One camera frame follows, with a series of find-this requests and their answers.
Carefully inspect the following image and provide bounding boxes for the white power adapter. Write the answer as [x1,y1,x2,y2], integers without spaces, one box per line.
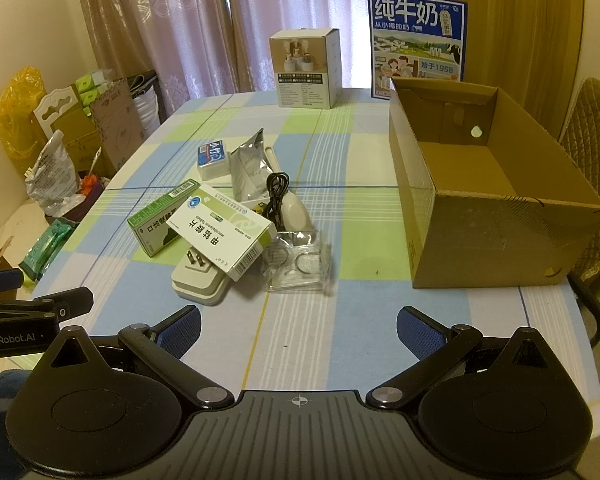
[171,245,231,307]

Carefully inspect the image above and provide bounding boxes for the white printed plastic bag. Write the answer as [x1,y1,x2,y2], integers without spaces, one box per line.
[25,130,82,217]

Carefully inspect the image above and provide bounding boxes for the white product box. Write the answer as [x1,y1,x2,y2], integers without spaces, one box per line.
[269,28,343,110]

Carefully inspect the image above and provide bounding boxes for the clear plastic bag with rings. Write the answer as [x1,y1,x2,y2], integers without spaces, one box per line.
[260,227,334,295]

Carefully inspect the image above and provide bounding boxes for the quilted chair cushion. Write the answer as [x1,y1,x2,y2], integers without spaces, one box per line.
[559,77,600,352]

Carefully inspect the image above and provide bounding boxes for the brown cardboard box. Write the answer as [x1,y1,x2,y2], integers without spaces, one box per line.
[388,77,600,290]

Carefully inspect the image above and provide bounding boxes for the black cable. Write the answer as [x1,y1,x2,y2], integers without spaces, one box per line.
[264,172,292,232]

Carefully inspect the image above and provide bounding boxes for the white ornate cutout board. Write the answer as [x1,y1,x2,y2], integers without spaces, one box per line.
[32,85,82,142]

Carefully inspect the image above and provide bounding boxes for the brown cardboard carton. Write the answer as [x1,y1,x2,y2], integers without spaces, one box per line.
[89,80,147,177]

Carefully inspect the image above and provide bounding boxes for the white plastic tube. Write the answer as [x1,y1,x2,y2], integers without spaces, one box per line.
[264,144,282,177]

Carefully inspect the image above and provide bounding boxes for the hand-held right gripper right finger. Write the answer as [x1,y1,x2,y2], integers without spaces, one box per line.
[365,306,557,411]

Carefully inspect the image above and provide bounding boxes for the silver foil pouch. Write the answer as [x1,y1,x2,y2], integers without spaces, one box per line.
[230,128,276,202]

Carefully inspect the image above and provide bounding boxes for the checked pastel tablecloth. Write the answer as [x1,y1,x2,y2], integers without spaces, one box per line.
[30,87,590,403]

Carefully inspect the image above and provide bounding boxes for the blue dental floss box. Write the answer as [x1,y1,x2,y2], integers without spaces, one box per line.
[196,141,230,181]

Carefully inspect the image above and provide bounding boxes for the wooden door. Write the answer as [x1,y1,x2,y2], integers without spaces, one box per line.
[442,0,595,128]

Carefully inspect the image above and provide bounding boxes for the yellow plastic bag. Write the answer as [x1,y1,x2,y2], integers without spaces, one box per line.
[0,66,49,173]

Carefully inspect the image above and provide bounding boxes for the blue illustrated milk carton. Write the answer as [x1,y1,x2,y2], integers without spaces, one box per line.
[367,0,469,100]

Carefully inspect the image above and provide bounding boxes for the flat cardboard piece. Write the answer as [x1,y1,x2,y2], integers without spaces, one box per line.
[0,240,32,281]

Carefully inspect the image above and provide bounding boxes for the black bin with white liner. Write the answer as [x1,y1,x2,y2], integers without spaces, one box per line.
[129,71,162,137]

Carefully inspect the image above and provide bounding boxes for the green medicine box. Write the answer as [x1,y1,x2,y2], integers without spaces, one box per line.
[126,180,216,259]

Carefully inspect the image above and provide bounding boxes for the beige patterned curtain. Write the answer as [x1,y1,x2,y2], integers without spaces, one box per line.
[72,0,173,118]

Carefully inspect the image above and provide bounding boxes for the green wipes packet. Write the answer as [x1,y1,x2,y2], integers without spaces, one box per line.
[19,220,77,282]

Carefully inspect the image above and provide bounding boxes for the green tissue packs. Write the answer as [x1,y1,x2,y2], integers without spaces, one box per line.
[74,72,115,104]

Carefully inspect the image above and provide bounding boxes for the white medicine box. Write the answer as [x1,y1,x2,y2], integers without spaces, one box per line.
[170,183,277,282]

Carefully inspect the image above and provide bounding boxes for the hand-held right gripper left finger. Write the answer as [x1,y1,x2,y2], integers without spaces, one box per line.
[45,306,235,411]

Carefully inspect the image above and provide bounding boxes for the pink sheer curtain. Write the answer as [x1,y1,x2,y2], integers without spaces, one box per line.
[140,0,394,98]

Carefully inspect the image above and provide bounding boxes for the white oval device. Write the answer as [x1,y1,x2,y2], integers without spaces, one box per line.
[279,191,312,234]

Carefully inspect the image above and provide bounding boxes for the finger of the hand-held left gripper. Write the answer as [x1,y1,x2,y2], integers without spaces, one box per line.
[0,287,95,334]
[0,268,25,297]

